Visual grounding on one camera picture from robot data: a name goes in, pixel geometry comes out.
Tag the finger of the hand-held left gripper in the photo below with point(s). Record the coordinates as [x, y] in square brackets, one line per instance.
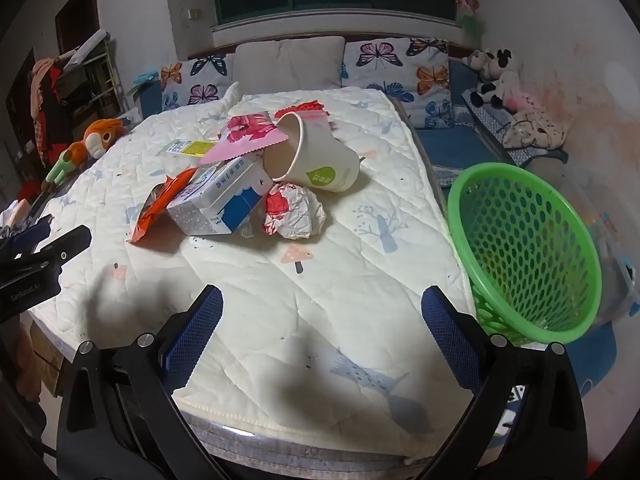
[30, 237]
[65, 245]

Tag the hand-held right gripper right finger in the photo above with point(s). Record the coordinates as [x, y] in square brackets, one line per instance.
[447, 340]

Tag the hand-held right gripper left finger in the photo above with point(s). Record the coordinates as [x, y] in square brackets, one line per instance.
[197, 335]

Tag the orange snack wrapper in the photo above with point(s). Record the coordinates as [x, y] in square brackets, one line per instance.
[155, 205]

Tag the green plastic basket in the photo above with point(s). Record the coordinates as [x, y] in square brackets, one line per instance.
[520, 240]

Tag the blue and white milk carton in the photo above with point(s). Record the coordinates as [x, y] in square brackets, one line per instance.
[220, 195]

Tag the yellow and white packet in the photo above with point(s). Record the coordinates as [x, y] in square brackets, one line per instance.
[187, 147]

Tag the white and red paper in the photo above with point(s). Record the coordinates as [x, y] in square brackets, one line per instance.
[300, 210]

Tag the pink wrapper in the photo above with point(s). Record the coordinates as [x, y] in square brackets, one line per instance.
[245, 135]

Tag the white paper cup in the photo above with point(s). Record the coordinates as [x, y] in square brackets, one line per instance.
[320, 155]

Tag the green plastic toy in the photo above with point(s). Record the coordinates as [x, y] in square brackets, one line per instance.
[60, 167]

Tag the white quilted bed cover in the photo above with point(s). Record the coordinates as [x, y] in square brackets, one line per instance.
[300, 310]

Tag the orange plush toy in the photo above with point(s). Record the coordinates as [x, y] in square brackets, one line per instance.
[97, 137]

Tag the hanging clothes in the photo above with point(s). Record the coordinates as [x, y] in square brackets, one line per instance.
[42, 105]

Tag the teal plastic item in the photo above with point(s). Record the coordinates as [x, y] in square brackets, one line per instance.
[146, 78]

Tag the blue bed sheet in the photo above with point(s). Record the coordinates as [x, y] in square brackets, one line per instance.
[460, 145]

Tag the small butterfly print pillow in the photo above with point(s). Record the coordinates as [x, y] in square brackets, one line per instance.
[195, 82]

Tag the brown wooden door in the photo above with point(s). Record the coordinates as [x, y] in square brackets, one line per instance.
[75, 15]

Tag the spotted cream cloth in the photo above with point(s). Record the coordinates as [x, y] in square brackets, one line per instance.
[535, 130]

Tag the pink plush toy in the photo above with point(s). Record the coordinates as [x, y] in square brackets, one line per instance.
[522, 101]

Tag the red foam fruit net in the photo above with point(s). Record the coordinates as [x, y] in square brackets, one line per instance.
[307, 108]

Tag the black and white plush cow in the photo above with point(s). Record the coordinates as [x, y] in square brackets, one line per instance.
[495, 77]

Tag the large butterfly print pillow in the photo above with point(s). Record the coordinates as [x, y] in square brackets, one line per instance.
[395, 75]

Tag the grey plush toy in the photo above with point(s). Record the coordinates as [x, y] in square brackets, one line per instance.
[472, 60]

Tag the beige pillow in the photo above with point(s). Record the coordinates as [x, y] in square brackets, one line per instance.
[287, 67]

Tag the paper flower wall decoration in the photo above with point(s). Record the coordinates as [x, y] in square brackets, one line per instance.
[465, 5]

